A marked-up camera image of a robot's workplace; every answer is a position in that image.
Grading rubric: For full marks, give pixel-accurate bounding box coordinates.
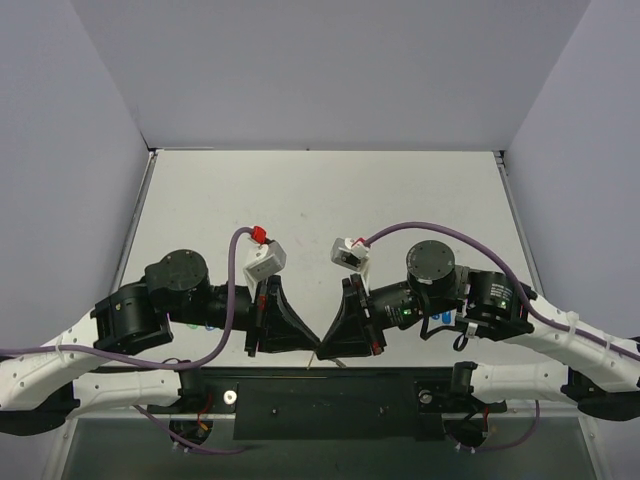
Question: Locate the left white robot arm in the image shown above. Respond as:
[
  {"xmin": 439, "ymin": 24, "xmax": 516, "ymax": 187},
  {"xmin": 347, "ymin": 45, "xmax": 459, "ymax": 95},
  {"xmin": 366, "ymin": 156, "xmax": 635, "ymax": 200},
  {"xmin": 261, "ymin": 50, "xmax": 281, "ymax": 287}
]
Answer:
[{"xmin": 1, "ymin": 250, "xmax": 228, "ymax": 436}]

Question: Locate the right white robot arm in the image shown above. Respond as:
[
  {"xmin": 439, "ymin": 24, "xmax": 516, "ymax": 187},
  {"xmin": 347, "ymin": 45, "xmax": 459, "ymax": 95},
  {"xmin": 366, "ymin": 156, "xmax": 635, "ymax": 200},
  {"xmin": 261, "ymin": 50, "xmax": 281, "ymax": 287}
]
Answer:
[{"xmin": 316, "ymin": 238, "xmax": 639, "ymax": 422}]

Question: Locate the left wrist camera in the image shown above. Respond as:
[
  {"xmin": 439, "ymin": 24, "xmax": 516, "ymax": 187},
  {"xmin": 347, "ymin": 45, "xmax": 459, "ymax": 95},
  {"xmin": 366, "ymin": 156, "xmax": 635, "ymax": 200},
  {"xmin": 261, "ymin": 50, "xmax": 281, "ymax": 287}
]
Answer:
[{"xmin": 243, "ymin": 240, "xmax": 287, "ymax": 295}]

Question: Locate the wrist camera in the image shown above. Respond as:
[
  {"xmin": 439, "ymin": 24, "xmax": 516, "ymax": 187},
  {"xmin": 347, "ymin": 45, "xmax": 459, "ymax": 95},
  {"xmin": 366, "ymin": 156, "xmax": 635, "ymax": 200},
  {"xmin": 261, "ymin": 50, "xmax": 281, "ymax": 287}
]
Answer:
[
  {"xmin": 243, "ymin": 240, "xmax": 287, "ymax": 295},
  {"xmin": 330, "ymin": 237, "xmax": 370, "ymax": 294}
]

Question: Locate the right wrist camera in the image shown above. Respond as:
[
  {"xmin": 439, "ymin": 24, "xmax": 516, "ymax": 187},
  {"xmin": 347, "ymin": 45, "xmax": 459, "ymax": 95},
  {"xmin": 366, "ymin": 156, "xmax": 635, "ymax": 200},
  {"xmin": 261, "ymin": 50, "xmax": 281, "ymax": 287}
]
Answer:
[{"xmin": 330, "ymin": 237, "xmax": 370, "ymax": 294}]

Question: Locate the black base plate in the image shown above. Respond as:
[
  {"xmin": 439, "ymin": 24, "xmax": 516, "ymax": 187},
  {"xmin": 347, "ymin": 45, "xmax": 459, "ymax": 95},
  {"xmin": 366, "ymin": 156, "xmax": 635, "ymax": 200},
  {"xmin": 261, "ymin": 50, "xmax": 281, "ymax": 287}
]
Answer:
[{"xmin": 158, "ymin": 367, "xmax": 507, "ymax": 441}]

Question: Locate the aluminium frame rail right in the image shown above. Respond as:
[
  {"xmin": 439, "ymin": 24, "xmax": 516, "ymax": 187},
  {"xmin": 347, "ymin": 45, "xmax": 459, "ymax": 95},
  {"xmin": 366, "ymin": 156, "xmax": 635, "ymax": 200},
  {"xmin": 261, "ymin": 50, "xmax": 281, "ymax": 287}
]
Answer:
[{"xmin": 493, "ymin": 150, "xmax": 544, "ymax": 295}]

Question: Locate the aluminium frame rail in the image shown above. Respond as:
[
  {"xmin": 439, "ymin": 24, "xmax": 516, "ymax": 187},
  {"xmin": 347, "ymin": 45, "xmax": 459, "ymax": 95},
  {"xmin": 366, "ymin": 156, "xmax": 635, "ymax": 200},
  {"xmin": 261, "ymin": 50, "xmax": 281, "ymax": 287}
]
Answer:
[
  {"xmin": 59, "ymin": 149, "xmax": 157, "ymax": 416},
  {"xmin": 493, "ymin": 150, "xmax": 544, "ymax": 295}
]

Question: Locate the aluminium frame rail left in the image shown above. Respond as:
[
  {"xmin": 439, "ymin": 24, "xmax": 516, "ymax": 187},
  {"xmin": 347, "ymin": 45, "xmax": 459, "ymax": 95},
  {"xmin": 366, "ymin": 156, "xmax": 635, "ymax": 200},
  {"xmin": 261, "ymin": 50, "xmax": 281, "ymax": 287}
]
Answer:
[{"xmin": 59, "ymin": 149, "xmax": 157, "ymax": 416}]

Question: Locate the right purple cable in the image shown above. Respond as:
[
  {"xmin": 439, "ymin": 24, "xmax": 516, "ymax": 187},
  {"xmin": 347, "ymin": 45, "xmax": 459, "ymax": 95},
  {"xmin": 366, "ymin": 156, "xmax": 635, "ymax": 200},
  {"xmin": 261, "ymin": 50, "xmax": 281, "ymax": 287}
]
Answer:
[{"xmin": 359, "ymin": 220, "xmax": 640, "ymax": 361}]

